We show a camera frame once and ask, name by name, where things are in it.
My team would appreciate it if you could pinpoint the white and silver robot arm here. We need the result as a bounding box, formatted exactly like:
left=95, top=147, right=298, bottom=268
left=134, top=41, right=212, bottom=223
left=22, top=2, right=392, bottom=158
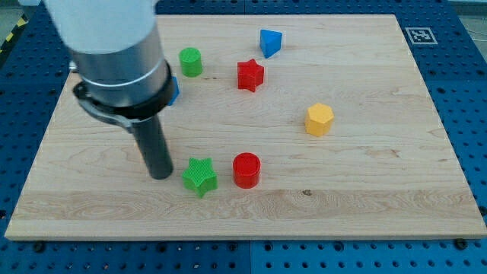
left=43, top=0, right=173, bottom=133

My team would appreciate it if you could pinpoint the blue cube block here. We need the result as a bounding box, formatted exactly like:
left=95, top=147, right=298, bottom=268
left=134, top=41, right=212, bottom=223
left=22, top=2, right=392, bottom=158
left=167, top=76, right=180, bottom=106

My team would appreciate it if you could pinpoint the red cylinder block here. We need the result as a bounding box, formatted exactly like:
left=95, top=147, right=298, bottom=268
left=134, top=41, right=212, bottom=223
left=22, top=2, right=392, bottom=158
left=233, top=152, right=261, bottom=189

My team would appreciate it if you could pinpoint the light wooden board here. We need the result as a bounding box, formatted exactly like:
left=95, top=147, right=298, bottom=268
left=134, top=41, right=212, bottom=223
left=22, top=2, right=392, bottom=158
left=5, top=14, right=486, bottom=241

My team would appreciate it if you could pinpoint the green star block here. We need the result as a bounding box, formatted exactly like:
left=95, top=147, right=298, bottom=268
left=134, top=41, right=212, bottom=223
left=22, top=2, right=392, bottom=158
left=181, top=158, right=218, bottom=198

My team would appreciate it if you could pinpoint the red star block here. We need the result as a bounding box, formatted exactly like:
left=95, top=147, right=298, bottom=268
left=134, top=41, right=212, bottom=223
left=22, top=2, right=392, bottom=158
left=237, top=59, right=265, bottom=92

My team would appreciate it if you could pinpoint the yellow hexagon block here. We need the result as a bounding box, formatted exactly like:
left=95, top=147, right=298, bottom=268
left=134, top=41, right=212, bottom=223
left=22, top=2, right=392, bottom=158
left=304, top=103, right=334, bottom=137

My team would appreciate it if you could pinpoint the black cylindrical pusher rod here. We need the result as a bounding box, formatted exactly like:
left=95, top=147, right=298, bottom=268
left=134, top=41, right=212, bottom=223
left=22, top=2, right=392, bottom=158
left=132, top=115, right=173, bottom=180

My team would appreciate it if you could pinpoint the green cylinder block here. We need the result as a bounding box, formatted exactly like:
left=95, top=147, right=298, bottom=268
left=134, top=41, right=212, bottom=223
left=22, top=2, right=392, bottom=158
left=179, top=47, right=202, bottom=77

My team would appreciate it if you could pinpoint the blue triangle block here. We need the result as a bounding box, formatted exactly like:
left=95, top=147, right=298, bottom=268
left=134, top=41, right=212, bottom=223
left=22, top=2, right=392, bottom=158
left=259, top=29, right=282, bottom=59

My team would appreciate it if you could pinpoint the white fiducial marker tag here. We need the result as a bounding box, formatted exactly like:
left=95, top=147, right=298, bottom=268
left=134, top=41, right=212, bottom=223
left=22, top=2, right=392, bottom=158
left=406, top=27, right=438, bottom=45

